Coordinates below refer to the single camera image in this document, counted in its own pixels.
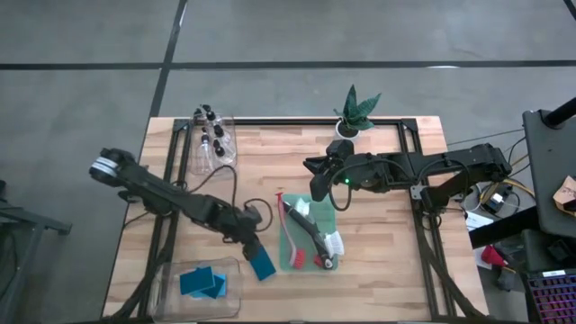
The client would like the black side cart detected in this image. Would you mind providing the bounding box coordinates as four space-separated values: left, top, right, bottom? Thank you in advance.
521 110 576 238

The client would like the wide white-head black-handled brush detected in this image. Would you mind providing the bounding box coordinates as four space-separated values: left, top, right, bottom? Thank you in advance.
282 200 346 257

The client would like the white paper sheet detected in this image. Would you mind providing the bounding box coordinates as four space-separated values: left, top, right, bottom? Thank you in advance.
463 211 496 233

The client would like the dark blue sponge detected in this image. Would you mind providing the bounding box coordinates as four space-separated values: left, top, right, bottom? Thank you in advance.
249 246 277 282
179 265 216 296
200 274 228 300

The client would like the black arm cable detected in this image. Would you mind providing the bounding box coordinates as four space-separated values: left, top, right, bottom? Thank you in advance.
179 164 275 235
327 157 406 212

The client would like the green translucent tray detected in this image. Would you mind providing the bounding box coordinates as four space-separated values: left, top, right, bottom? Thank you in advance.
278 193 339 272

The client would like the black and white power adapter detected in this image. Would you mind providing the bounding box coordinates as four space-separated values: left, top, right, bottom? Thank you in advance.
479 191 509 215

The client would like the red funnel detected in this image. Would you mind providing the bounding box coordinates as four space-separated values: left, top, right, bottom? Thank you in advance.
480 245 509 271

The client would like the black metal table frame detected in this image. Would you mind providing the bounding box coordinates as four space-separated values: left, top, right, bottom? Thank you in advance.
134 117 482 323

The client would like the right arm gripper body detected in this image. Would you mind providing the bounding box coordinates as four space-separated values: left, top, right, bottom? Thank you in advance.
326 139 361 190

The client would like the clear plastic bin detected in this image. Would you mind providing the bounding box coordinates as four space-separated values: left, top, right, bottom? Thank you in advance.
150 256 244 323
188 114 239 176

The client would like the black pole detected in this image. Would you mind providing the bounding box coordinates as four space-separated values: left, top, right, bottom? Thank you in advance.
542 96 576 130

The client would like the brown cardboard piece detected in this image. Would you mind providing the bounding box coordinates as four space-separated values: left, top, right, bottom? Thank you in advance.
552 175 576 212

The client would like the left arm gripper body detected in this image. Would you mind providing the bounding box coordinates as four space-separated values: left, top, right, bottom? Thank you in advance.
224 205 265 247

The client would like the yellow cable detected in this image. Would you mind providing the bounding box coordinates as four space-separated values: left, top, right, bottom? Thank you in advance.
479 155 535 199

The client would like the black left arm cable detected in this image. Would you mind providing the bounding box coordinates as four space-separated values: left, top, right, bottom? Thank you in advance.
179 164 275 235

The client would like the black metal stand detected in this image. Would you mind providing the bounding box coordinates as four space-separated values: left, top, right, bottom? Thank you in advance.
0 179 73 324

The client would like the green plant in white pot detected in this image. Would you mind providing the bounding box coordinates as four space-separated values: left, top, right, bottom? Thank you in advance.
333 84 383 140

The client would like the clear black-capped spray bottle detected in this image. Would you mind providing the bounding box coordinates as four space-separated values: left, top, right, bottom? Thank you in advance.
200 103 224 130
211 124 238 166

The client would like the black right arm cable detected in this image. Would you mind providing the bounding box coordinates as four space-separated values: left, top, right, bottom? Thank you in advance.
327 157 406 212

